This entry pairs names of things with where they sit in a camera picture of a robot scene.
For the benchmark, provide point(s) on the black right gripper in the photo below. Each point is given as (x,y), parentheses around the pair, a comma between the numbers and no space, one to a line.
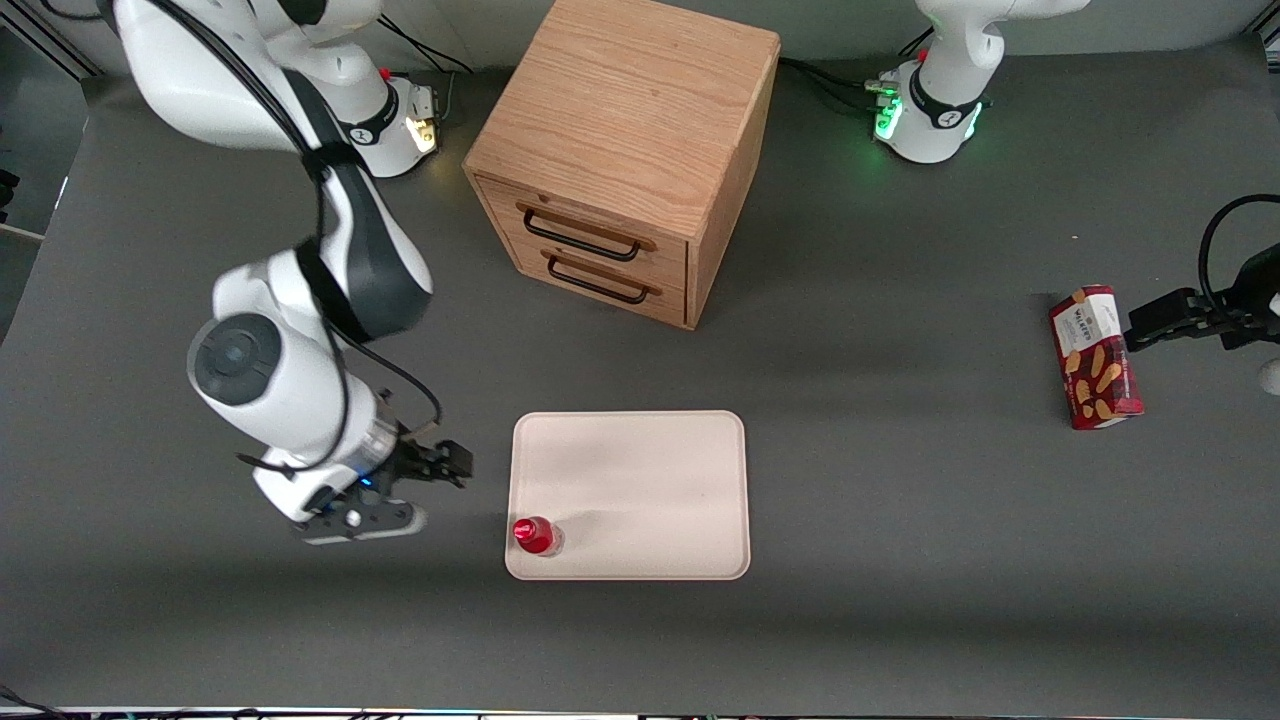
(417,463)

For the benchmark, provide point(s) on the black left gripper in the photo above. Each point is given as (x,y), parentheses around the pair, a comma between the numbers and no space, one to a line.
(1236,318)

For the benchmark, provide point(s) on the red coke bottle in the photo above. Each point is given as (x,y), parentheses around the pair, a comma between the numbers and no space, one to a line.
(533,535)

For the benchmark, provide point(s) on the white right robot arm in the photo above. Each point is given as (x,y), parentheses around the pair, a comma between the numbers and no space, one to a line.
(290,390)

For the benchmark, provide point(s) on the beige rectangular tray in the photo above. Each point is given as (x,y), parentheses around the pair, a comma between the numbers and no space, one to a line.
(640,480)

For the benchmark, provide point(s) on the red cookie box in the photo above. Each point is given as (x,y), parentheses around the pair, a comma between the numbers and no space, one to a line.
(1095,360)

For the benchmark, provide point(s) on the wooden drawer cabinet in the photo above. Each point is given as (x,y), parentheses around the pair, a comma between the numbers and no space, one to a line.
(620,120)

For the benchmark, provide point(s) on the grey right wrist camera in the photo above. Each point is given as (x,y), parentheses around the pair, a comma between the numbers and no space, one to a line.
(360,520)

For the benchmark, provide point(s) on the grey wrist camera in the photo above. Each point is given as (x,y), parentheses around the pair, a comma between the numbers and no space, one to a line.
(1272,377)
(360,520)

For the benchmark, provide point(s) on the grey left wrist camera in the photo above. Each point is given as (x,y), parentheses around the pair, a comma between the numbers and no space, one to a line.
(1272,377)

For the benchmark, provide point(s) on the aluminium frame rail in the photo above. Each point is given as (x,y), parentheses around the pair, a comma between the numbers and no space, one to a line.
(55,50)
(1270,38)

